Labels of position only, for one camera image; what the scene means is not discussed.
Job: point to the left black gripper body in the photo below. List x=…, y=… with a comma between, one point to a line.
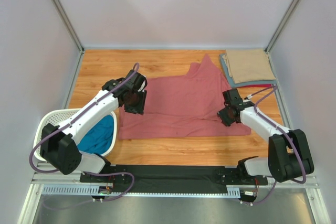
x=139, y=102

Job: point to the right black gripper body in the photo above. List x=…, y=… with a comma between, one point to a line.
x=224, y=116

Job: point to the pink t shirt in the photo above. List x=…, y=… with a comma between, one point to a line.
x=182, y=106

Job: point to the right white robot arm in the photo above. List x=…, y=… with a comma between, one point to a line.
x=289, y=156

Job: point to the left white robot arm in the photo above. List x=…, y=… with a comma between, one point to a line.
x=59, y=143

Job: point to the folded red t shirt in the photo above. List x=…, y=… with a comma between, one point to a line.
x=257, y=86

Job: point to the folded grey-blue t shirt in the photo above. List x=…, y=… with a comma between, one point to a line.
x=238, y=85

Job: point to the folded beige t shirt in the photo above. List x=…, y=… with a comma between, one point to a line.
x=246, y=65

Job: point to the blue t shirt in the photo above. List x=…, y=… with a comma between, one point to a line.
x=99, y=138

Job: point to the white plastic laundry basket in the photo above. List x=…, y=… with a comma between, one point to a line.
x=57, y=116

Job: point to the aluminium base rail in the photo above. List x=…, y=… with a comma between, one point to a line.
x=113, y=186

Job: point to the left aluminium frame post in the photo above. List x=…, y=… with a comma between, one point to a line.
x=65, y=19

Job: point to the aluminium frame post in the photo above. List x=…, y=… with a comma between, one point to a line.
x=282, y=24
x=65, y=19

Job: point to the right aluminium frame post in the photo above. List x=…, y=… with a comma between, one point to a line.
x=282, y=24

